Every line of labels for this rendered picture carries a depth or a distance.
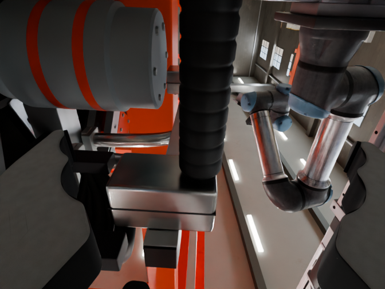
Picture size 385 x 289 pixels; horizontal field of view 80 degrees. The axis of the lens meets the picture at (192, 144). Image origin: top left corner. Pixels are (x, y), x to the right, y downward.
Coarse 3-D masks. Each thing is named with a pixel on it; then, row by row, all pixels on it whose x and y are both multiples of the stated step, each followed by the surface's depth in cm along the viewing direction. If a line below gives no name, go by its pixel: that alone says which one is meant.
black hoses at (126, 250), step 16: (32, 144) 33; (80, 160) 31; (96, 160) 31; (112, 160) 32; (96, 176) 31; (80, 192) 31; (96, 192) 31; (96, 208) 31; (96, 224) 30; (112, 224) 30; (96, 240) 21; (112, 240) 21; (128, 240) 28; (112, 256) 20; (128, 256) 25
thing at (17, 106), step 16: (0, 0) 35; (0, 96) 37; (0, 112) 56; (16, 112) 39; (80, 112) 56; (0, 128) 54; (16, 128) 54; (0, 144) 36; (16, 144) 52; (0, 160) 36; (16, 160) 49
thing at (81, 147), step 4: (72, 144) 37; (76, 144) 37; (80, 144) 38; (76, 148) 37; (80, 148) 37; (84, 148) 39; (116, 156) 36; (120, 156) 36; (116, 160) 36; (116, 164) 36; (112, 168) 37; (76, 176) 38; (80, 176) 39; (76, 180) 39; (180, 240) 26
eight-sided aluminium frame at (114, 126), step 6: (108, 0) 48; (114, 0) 51; (90, 114) 55; (96, 114) 55; (102, 114) 58; (108, 114) 55; (114, 114) 55; (90, 120) 54; (96, 120) 55; (102, 120) 58; (108, 120) 54; (114, 120) 55; (96, 126) 55; (108, 126) 54; (114, 126) 57; (108, 132) 54; (114, 132) 56; (102, 150) 53; (108, 150) 53; (114, 150) 55
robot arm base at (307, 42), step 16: (304, 32) 55; (320, 32) 52; (336, 32) 50; (352, 32) 50; (368, 32) 52; (304, 48) 57; (320, 48) 55; (336, 48) 52; (352, 48) 53; (304, 64) 59; (320, 64) 56; (336, 64) 55
